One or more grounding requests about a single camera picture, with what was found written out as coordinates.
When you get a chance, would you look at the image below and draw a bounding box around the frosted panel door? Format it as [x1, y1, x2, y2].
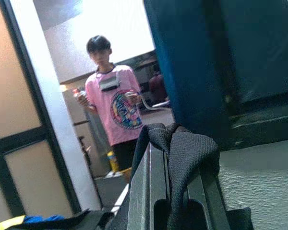
[0, 0, 82, 218]

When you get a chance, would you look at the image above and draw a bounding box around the grey cabinet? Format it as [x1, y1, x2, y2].
[61, 88, 111, 178]

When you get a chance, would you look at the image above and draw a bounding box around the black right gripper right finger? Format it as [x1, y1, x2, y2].
[168, 124, 231, 230]

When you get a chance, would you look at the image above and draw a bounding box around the yellow bottle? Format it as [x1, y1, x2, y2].
[107, 150, 120, 173]

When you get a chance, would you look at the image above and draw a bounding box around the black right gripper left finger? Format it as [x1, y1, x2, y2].
[127, 123, 171, 230]

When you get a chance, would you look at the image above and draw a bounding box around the black garment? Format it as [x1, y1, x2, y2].
[21, 207, 116, 230]

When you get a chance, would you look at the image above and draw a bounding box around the person in pink shirt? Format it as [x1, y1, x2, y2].
[74, 35, 144, 173]

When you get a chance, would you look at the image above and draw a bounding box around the blue yellow garment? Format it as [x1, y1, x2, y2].
[0, 214, 66, 230]

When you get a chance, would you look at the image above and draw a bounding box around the dark teal panel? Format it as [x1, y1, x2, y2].
[144, 0, 288, 149]

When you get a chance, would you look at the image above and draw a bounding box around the person in maroon shirt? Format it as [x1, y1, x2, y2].
[147, 69, 169, 104]

